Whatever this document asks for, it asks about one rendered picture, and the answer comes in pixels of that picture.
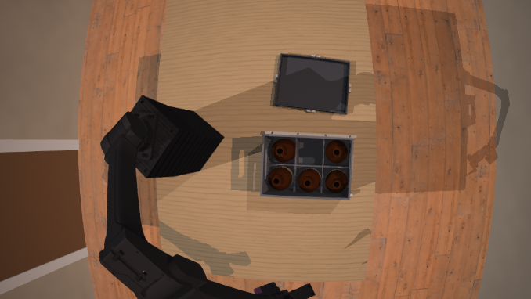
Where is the brown ceramic bottle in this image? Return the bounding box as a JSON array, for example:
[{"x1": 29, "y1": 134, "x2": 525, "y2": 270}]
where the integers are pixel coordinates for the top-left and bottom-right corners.
[{"x1": 325, "y1": 140, "x2": 348, "y2": 164}]

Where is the brown bottle with cream label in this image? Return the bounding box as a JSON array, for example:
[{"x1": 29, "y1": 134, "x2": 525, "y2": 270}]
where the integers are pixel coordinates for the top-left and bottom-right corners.
[{"x1": 325, "y1": 168, "x2": 348, "y2": 193}]

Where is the dark grey divided crate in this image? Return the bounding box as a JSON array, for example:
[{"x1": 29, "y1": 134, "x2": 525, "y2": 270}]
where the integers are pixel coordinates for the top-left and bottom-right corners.
[{"x1": 260, "y1": 134, "x2": 354, "y2": 200}]

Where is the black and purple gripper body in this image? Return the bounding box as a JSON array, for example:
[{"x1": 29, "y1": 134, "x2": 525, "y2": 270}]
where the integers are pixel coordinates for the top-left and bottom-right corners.
[{"x1": 258, "y1": 282, "x2": 280, "y2": 295}]

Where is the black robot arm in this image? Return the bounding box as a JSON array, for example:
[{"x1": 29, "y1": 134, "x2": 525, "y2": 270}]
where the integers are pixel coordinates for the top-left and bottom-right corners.
[{"x1": 99, "y1": 112, "x2": 315, "y2": 299}]

